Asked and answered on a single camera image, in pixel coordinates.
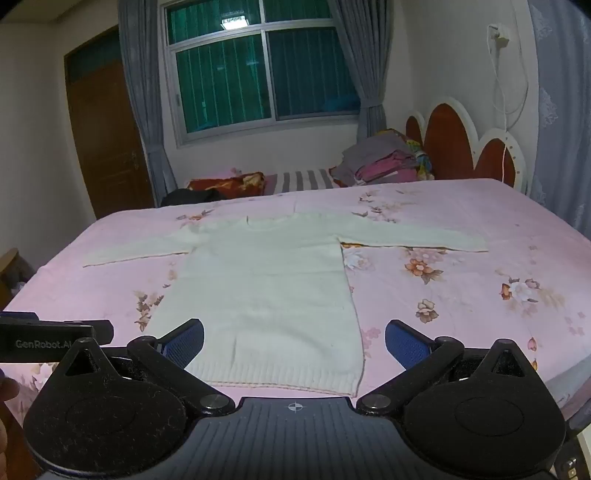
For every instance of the white and brown headboard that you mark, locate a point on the white and brown headboard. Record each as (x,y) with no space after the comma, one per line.
(450,143)

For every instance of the brown wooden door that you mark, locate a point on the brown wooden door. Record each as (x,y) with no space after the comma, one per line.
(108,147)

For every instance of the pink floral bed sheet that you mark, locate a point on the pink floral bed sheet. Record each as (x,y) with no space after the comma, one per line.
(461,300)

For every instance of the patterned pale blue curtain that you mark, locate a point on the patterned pale blue curtain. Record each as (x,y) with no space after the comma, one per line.
(561,115)

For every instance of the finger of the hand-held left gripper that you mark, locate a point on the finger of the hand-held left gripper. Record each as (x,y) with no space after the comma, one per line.
(102,331)

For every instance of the person's left hand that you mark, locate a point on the person's left hand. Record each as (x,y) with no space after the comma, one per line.
(6,390)

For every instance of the black cloth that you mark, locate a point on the black cloth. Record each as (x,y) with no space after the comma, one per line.
(191,197)

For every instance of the white framed window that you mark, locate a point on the white framed window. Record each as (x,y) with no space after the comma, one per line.
(258,69)

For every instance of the white wall socket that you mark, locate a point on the white wall socket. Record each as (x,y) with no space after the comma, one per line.
(499,34)

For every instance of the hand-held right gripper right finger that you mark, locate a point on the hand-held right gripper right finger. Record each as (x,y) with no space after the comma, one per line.
(406,345)

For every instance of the grey striped pillow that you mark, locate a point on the grey striped pillow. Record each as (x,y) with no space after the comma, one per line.
(302,180)

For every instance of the white knit sweater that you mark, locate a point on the white knit sweater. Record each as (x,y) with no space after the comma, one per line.
(268,286)

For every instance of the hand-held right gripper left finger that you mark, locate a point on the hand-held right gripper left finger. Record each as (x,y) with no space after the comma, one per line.
(187,342)

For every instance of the grey curtain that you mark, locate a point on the grey curtain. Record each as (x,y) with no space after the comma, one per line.
(364,60)
(147,115)

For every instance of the red floral blanket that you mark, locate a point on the red floral blanket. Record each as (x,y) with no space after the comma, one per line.
(226,182)

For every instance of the pile of folded clothes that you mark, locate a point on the pile of folded clothes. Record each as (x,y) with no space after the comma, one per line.
(383,161)

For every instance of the wooden furniture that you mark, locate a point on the wooden furniture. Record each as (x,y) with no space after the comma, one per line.
(14,272)

